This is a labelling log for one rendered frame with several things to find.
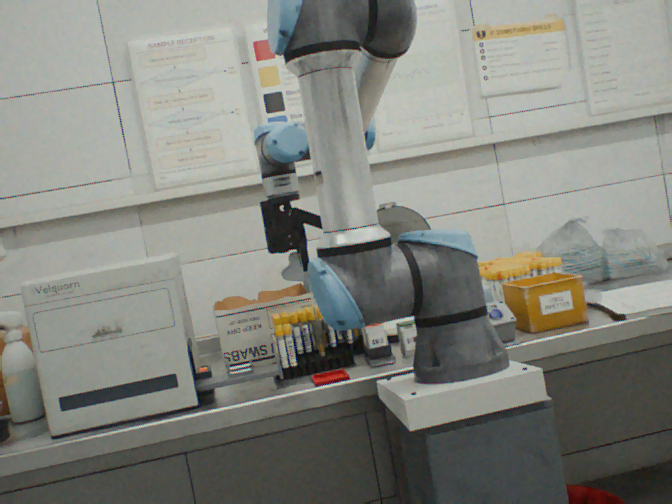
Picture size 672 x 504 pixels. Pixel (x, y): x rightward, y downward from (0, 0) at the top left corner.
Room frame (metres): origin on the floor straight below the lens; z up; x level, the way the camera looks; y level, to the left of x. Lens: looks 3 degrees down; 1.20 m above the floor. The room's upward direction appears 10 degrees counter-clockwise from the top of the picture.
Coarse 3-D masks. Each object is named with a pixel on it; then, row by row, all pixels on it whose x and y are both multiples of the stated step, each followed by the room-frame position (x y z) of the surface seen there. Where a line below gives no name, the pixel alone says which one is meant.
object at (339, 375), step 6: (330, 372) 1.45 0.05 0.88; (336, 372) 1.46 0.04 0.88; (342, 372) 1.46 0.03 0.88; (312, 378) 1.43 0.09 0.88; (318, 378) 1.44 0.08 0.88; (324, 378) 1.43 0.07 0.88; (330, 378) 1.42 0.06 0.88; (336, 378) 1.39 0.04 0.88; (342, 378) 1.39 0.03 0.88; (348, 378) 1.39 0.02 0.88; (318, 384) 1.38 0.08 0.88; (324, 384) 1.39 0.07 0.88
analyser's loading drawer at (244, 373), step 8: (232, 368) 1.46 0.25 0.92; (240, 368) 1.46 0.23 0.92; (248, 368) 1.46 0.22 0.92; (256, 368) 1.47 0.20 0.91; (264, 368) 1.45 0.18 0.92; (272, 368) 1.44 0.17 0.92; (280, 368) 1.42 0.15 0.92; (216, 376) 1.46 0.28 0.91; (224, 376) 1.44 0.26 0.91; (232, 376) 1.41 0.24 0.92; (240, 376) 1.41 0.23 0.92; (248, 376) 1.41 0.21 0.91; (256, 376) 1.41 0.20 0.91; (264, 376) 1.42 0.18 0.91; (280, 376) 1.42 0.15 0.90; (200, 384) 1.41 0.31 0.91; (208, 384) 1.40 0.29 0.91; (216, 384) 1.40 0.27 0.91; (224, 384) 1.40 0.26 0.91; (232, 384) 1.41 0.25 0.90
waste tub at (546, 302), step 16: (512, 288) 1.57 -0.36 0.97; (528, 288) 1.50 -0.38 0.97; (544, 288) 1.51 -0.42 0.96; (560, 288) 1.51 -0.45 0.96; (576, 288) 1.52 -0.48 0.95; (512, 304) 1.58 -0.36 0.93; (528, 304) 1.50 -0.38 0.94; (544, 304) 1.51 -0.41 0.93; (560, 304) 1.51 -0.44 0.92; (576, 304) 1.52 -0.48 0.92; (528, 320) 1.51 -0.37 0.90; (544, 320) 1.51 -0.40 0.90; (560, 320) 1.51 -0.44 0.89; (576, 320) 1.51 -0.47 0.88
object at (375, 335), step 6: (378, 324) 1.51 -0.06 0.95; (366, 330) 1.49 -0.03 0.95; (372, 330) 1.49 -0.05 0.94; (378, 330) 1.48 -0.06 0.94; (384, 330) 1.49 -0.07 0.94; (366, 336) 1.50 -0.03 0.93; (372, 336) 1.48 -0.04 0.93; (378, 336) 1.48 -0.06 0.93; (384, 336) 1.49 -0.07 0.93; (366, 342) 1.51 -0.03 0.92; (372, 342) 1.48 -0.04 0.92; (378, 342) 1.48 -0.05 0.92; (384, 342) 1.49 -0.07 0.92
